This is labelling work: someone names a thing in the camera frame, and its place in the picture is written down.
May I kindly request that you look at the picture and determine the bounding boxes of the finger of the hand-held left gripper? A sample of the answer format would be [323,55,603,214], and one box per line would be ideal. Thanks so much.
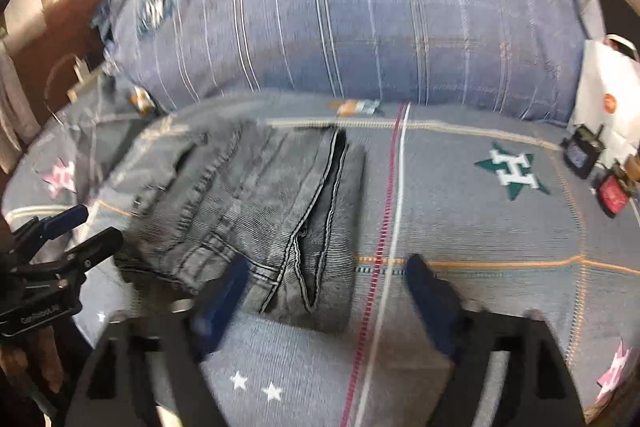
[30,227,124,280]
[12,205,90,245]

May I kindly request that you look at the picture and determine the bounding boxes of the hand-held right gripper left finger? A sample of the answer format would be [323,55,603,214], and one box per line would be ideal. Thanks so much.
[65,252,251,427]

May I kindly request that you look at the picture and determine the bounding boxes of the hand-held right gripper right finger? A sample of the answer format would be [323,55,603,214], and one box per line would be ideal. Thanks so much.
[402,253,586,427]

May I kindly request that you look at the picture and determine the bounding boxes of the grey denim pants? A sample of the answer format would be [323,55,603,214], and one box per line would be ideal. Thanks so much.
[100,119,368,335]

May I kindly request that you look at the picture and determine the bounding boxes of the person's left hand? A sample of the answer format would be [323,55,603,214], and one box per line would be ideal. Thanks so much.
[0,324,65,403]

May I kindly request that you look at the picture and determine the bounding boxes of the grey quilt with pink star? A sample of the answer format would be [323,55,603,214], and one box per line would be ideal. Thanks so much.
[0,72,171,228]

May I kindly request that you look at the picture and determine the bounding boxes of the grey hanging cloth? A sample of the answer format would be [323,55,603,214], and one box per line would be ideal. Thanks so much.
[0,39,41,175]

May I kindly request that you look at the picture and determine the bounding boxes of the brown wooden nightstand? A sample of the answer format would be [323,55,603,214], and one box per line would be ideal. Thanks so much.
[7,0,118,142]

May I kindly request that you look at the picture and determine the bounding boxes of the dark blue cloth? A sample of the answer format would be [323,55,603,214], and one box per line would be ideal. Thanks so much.
[90,0,128,45]

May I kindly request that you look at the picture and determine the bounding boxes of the small black device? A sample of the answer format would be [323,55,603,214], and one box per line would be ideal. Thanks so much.
[561,123,606,180]

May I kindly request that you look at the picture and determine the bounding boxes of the small red device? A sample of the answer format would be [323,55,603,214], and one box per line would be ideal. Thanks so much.
[594,164,632,219]

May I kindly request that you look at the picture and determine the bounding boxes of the white paper bag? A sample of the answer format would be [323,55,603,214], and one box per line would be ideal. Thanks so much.
[567,34,640,160]

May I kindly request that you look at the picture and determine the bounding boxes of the blue plaid pillow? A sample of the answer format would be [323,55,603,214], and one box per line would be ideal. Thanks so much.
[102,0,606,122]

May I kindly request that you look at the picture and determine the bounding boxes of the white cable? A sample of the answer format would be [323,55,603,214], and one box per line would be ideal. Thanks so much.
[42,54,81,128]

